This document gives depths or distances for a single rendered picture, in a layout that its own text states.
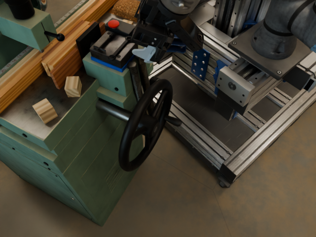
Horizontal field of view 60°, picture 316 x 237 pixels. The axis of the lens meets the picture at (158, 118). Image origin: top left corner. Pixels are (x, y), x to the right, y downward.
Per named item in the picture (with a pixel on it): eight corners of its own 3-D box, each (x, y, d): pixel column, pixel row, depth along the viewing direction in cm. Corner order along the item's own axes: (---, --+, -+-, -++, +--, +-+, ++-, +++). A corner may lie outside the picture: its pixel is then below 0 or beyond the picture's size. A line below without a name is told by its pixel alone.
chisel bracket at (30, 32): (43, 56, 72) (30, 29, 65) (3, 38, 75) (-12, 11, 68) (61, 39, 75) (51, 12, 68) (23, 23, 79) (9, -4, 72)
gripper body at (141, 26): (133, 17, 61) (152, -26, 51) (168, 28, 64) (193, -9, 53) (129, 44, 58) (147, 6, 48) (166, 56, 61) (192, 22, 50)
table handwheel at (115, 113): (119, 193, 72) (148, 92, 61) (59, 160, 78) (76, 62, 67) (160, 152, 98) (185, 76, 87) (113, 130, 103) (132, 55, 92)
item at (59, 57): (60, 83, 78) (52, 66, 72) (55, 81, 78) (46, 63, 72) (98, 45, 86) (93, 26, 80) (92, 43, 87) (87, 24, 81)
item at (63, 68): (59, 90, 76) (52, 74, 71) (56, 88, 77) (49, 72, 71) (107, 39, 88) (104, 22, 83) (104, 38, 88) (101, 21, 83)
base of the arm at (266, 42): (267, 25, 104) (276, 2, 96) (302, 45, 98) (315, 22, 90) (242, 43, 99) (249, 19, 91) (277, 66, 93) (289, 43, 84)
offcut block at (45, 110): (51, 107, 73) (45, 98, 69) (58, 116, 71) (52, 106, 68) (38, 115, 72) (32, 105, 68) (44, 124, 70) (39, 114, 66)
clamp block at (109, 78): (126, 98, 78) (122, 77, 71) (87, 82, 82) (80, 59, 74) (151, 66, 85) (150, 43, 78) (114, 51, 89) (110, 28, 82)
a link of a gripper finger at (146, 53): (127, 55, 68) (138, 33, 60) (149, 61, 70) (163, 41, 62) (125, 66, 67) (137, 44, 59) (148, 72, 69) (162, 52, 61)
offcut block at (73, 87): (70, 84, 77) (66, 76, 74) (82, 84, 77) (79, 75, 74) (67, 97, 75) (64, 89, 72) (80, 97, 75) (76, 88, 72)
